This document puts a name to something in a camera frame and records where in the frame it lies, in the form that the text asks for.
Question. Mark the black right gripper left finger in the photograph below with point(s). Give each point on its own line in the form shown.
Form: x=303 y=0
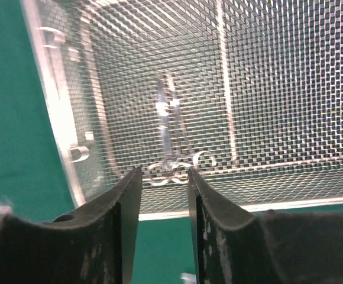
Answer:
x=94 y=243

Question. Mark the metal mesh instrument tray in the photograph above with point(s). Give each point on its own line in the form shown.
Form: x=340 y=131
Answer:
x=260 y=85

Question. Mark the dark green surgical drape cloth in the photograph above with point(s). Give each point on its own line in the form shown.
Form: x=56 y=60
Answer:
x=33 y=183

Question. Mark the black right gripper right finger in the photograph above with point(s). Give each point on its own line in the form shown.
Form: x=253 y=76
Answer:
x=233 y=245

